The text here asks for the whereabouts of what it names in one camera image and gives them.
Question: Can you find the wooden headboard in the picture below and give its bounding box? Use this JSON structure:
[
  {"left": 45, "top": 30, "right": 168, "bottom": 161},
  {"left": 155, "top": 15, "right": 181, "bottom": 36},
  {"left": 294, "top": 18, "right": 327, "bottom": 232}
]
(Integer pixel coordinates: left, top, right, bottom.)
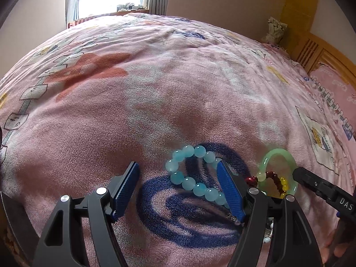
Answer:
[{"left": 289, "top": 32, "right": 356, "bottom": 75}]

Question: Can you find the wooden desk with striped cloth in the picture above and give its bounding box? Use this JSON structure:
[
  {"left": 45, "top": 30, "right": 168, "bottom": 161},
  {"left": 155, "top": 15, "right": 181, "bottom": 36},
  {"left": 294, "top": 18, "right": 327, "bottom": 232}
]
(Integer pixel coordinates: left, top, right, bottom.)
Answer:
[{"left": 67, "top": 8, "right": 149, "bottom": 29}]

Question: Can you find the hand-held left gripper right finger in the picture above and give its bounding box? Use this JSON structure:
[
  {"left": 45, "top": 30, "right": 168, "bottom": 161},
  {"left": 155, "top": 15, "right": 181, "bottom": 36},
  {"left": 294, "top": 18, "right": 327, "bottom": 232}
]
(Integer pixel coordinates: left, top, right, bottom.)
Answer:
[{"left": 216, "top": 160, "right": 324, "bottom": 267}]

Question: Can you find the dark red bead bracelet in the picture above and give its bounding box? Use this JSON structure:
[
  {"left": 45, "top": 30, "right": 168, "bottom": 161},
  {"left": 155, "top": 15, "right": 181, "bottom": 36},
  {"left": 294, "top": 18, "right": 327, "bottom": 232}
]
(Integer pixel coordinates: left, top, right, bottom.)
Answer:
[{"left": 246, "top": 171, "right": 290, "bottom": 196}]

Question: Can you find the person's right hand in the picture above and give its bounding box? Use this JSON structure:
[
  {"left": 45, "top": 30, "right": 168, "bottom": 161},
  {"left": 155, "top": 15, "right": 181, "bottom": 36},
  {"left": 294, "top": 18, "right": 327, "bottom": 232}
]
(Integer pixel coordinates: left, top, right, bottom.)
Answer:
[{"left": 324, "top": 222, "right": 356, "bottom": 267}]

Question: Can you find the green jade bangle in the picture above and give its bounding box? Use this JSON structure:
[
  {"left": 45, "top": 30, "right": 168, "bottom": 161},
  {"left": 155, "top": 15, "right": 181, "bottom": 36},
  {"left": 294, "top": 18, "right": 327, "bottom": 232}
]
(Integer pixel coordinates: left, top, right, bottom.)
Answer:
[{"left": 259, "top": 149, "right": 300, "bottom": 198}]

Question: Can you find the pink pillow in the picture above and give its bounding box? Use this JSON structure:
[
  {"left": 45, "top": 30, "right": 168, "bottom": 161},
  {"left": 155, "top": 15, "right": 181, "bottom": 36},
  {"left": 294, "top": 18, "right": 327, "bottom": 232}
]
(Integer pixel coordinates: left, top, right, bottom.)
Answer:
[{"left": 309, "top": 63, "right": 356, "bottom": 145}]

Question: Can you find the aqua blue bead bracelet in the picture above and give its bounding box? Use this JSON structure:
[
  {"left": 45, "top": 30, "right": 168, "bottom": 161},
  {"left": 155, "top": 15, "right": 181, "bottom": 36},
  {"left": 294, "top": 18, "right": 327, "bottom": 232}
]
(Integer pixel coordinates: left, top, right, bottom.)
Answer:
[{"left": 165, "top": 144, "right": 241, "bottom": 226}]

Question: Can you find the white bead bracelet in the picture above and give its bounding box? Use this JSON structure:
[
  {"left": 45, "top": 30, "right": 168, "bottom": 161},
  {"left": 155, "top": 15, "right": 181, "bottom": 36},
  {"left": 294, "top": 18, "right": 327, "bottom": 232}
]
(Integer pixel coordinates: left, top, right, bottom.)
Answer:
[{"left": 262, "top": 219, "right": 275, "bottom": 244}]

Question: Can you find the pink printed blanket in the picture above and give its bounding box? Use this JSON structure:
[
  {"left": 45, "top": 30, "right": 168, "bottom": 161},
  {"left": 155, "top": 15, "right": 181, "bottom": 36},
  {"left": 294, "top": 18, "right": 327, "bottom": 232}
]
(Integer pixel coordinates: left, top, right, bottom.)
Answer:
[{"left": 0, "top": 14, "right": 356, "bottom": 267}]

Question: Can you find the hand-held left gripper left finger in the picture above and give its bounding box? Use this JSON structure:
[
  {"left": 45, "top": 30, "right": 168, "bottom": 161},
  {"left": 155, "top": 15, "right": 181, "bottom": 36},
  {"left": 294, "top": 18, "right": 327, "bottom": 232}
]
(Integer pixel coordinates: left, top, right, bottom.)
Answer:
[{"left": 36, "top": 161, "right": 140, "bottom": 267}]

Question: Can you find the wrapped flower bouquet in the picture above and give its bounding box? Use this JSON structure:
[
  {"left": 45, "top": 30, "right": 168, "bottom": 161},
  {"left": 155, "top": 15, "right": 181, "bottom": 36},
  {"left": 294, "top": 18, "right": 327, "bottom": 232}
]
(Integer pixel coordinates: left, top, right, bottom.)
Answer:
[{"left": 261, "top": 17, "right": 287, "bottom": 45}]

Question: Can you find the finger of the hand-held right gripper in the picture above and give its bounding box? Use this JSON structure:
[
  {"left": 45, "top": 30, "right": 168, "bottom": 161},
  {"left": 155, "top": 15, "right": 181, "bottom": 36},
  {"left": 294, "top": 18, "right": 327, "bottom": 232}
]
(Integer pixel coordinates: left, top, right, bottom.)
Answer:
[{"left": 292, "top": 167, "right": 338, "bottom": 204}]

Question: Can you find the small clutter on desk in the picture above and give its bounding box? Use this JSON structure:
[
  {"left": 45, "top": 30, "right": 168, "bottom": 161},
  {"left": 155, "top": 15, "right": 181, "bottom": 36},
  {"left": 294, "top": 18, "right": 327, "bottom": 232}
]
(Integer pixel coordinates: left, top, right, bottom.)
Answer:
[{"left": 117, "top": 3, "right": 148, "bottom": 12}]

